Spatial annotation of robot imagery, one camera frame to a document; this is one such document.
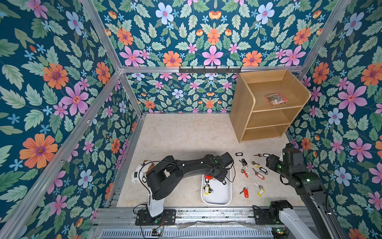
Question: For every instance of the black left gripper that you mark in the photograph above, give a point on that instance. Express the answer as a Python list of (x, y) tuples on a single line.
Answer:
[(222, 178)]

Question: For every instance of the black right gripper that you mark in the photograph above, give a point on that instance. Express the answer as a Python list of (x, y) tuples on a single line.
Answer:
[(271, 163)]

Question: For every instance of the yellow tag key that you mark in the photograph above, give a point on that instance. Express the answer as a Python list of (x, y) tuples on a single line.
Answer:
[(255, 164), (261, 190)]

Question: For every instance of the red tag key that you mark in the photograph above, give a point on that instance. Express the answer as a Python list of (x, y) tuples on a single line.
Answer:
[(259, 174), (245, 173), (245, 192)]

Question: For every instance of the key with black ring tag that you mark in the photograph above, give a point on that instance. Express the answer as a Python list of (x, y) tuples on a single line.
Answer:
[(244, 162)]

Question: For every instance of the pile of colourful key tags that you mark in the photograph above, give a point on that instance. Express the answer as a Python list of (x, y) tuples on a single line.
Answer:
[(207, 187)]

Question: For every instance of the white storage tray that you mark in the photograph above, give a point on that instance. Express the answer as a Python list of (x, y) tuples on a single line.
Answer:
[(222, 193)]

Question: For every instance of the wooden shelf cabinet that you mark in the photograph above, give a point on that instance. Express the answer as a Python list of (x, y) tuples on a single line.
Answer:
[(253, 117)]

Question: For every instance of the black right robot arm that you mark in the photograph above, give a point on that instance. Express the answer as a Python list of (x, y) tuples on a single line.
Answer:
[(310, 189)]

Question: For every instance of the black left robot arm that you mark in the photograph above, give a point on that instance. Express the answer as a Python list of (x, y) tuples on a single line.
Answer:
[(164, 177)]

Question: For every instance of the clear bag of small parts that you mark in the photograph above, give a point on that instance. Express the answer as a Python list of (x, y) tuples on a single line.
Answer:
[(276, 99)]

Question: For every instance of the white plush toy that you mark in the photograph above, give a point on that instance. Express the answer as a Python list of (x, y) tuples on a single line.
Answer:
[(139, 174)]

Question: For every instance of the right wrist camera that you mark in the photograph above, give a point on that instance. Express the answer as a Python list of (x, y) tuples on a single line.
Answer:
[(292, 156)]

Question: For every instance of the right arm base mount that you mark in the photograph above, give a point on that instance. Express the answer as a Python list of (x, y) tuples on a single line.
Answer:
[(270, 216)]

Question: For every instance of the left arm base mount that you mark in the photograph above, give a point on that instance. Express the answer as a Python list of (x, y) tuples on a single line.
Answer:
[(166, 218)]

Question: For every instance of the black wall hook rail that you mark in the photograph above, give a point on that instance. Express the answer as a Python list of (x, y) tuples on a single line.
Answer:
[(204, 70)]

